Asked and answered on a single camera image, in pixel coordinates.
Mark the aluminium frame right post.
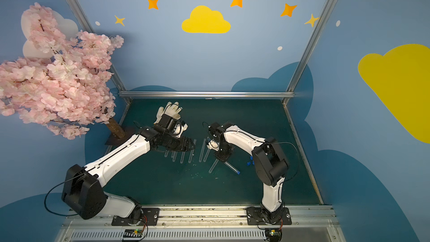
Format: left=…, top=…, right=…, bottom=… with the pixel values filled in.
left=282, top=0, right=338, bottom=108

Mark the aluminium frame back bar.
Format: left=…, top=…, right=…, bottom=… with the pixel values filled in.
left=119, top=91, right=295, bottom=99

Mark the black square tree base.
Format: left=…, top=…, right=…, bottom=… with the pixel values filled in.
left=105, top=126, right=137, bottom=147

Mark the white cotton work glove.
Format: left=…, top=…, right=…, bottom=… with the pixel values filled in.
left=153, top=102, right=182, bottom=124

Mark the right small circuit board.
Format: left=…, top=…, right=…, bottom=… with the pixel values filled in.
left=264, top=229, right=282, bottom=242

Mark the pink cherry blossom tree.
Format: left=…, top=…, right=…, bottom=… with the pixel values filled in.
left=1, top=3, right=125, bottom=140

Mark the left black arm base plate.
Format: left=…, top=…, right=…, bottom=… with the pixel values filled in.
left=112, top=207, right=160, bottom=226

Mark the aluminium mounting rail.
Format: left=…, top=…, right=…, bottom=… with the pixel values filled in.
left=56, top=205, right=346, bottom=242

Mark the test tube horizontal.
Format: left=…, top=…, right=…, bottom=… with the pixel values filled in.
left=188, top=139, right=197, bottom=164

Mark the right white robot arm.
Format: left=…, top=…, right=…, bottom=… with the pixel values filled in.
left=207, top=123, right=291, bottom=225

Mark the aluminium frame left post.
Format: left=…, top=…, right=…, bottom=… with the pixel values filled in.
left=66, top=0, right=132, bottom=104

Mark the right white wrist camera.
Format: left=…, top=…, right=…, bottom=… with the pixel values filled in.
left=207, top=140, right=219, bottom=151

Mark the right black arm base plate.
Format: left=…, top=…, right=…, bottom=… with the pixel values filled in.
left=245, top=205, right=292, bottom=225

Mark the aluminium frame post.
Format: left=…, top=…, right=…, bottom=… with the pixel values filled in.
left=66, top=0, right=132, bottom=104
left=282, top=0, right=338, bottom=108

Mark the left small circuit board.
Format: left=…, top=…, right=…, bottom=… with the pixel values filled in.
left=121, top=229, right=144, bottom=242

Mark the small circuit board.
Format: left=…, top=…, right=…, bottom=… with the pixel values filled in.
left=264, top=229, right=282, bottom=242
left=121, top=229, right=144, bottom=242

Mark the test tube diagonal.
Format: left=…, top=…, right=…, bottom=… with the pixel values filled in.
left=208, top=159, right=219, bottom=174
left=203, top=149, right=211, bottom=162

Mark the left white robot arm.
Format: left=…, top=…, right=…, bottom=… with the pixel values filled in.
left=61, top=128, right=195, bottom=220

